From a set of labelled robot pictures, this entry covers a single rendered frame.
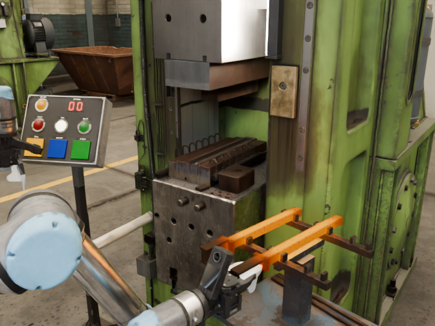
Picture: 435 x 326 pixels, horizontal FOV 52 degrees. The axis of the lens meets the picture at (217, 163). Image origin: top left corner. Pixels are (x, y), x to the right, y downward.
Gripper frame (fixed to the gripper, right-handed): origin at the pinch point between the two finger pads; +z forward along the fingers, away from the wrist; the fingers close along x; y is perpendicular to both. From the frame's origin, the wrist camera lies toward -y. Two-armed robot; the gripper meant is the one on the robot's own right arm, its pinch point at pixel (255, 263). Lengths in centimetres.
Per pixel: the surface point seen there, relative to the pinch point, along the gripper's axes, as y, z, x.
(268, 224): -0.8, 17.8, -10.9
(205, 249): -1.9, -6.5, -11.3
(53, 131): -13, -1, -109
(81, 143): -10, 4, -96
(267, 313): 26.4, 14.6, -7.5
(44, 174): 93, 87, -356
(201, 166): -5, 29, -53
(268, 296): 26.4, 21.2, -12.6
